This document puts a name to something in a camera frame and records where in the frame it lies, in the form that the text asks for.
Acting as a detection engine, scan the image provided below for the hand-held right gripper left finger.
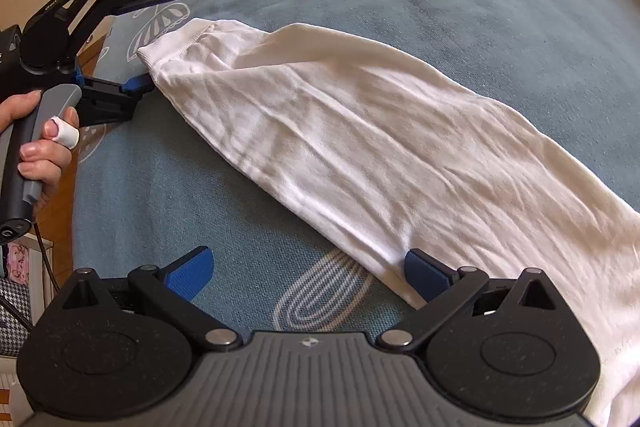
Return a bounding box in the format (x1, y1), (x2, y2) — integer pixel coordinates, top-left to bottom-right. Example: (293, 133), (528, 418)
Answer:
(50, 246), (242, 352)

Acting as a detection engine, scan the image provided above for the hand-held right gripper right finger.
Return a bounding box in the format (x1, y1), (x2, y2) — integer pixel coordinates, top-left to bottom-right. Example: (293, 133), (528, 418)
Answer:
(377, 249), (566, 352)

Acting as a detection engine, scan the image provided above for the white printed long-sleeve shirt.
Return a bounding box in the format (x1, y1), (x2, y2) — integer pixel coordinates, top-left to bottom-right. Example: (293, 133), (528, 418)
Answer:
(136, 19), (640, 427)

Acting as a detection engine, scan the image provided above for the person's left hand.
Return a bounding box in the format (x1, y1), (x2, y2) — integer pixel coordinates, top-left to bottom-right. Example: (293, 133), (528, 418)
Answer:
(0, 89), (81, 209)

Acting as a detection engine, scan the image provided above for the pink patterned cloth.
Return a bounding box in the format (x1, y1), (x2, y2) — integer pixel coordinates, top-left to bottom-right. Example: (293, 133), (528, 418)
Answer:
(6, 242), (32, 284)

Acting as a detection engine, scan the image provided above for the houndstooth cloth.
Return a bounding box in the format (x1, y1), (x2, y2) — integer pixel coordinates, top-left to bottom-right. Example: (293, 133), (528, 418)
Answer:
(0, 277), (37, 358)

